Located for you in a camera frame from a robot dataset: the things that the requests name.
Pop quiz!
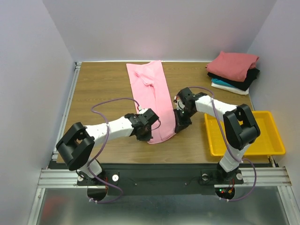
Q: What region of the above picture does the light pink t-shirt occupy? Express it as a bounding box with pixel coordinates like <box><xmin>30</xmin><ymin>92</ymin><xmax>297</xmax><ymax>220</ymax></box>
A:
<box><xmin>126</xmin><ymin>60</ymin><xmax>175</xmax><ymax>144</ymax></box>

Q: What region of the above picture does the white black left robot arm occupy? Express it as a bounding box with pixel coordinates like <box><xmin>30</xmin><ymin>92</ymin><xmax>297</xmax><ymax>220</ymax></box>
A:
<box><xmin>56</xmin><ymin>109</ymin><xmax>159</xmax><ymax>185</ymax></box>

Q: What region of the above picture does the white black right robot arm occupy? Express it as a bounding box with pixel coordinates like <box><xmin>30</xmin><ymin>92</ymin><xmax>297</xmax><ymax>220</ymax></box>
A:
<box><xmin>173</xmin><ymin>87</ymin><xmax>261</xmax><ymax>183</ymax></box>

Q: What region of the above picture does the folded teal t-shirt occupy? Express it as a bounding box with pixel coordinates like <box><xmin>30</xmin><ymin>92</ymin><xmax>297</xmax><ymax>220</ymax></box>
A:
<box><xmin>211</xmin><ymin>78</ymin><xmax>234</xmax><ymax>88</ymax></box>

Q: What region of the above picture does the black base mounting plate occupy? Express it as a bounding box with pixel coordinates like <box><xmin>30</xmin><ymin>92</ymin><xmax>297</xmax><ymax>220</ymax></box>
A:
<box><xmin>73</xmin><ymin>164</ymin><xmax>243</xmax><ymax>200</ymax></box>

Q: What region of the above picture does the folded salmon red t-shirt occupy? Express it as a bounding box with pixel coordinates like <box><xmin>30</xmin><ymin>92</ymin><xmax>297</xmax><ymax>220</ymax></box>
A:
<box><xmin>206</xmin><ymin>51</ymin><xmax>259</xmax><ymax>82</ymax></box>

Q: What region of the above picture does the folded black t-shirt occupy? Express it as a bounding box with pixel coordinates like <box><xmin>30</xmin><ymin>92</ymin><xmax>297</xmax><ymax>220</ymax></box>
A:
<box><xmin>207</xmin><ymin>67</ymin><xmax>261</xmax><ymax>92</ymax></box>

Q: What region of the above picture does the yellow plastic tray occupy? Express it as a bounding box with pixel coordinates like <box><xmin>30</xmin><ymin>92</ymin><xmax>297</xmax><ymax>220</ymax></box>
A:
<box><xmin>204</xmin><ymin>111</ymin><xmax>285</xmax><ymax>157</ymax></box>

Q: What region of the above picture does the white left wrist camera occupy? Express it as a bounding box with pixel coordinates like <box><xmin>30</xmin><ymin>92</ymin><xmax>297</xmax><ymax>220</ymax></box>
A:
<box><xmin>137</xmin><ymin>106</ymin><xmax>148</xmax><ymax>114</ymax></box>

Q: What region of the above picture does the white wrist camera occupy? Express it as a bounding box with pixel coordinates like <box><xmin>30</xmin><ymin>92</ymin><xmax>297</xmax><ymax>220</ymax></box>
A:
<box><xmin>173</xmin><ymin>95</ymin><xmax>185</xmax><ymax>111</ymax></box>
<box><xmin>137</xmin><ymin>106</ymin><xmax>148</xmax><ymax>114</ymax></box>

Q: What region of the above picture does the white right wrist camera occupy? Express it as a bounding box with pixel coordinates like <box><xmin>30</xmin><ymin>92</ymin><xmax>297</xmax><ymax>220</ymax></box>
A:
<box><xmin>173</xmin><ymin>95</ymin><xmax>185</xmax><ymax>111</ymax></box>

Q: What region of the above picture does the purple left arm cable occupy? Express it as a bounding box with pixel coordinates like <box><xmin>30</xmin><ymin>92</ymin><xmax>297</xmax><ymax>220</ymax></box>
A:
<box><xmin>86</xmin><ymin>97</ymin><xmax>143</xmax><ymax>204</ymax></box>

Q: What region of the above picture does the aluminium left side rail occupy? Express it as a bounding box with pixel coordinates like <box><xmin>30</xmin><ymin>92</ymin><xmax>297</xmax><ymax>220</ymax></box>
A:
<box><xmin>51</xmin><ymin>62</ymin><xmax>82</xmax><ymax>161</ymax></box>

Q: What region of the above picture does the aluminium front frame rail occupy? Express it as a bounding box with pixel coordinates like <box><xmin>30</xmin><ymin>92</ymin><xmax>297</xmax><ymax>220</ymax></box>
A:
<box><xmin>37</xmin><ymin>167</ymin><xmax>292</xmax><ymax>188</ymax></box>

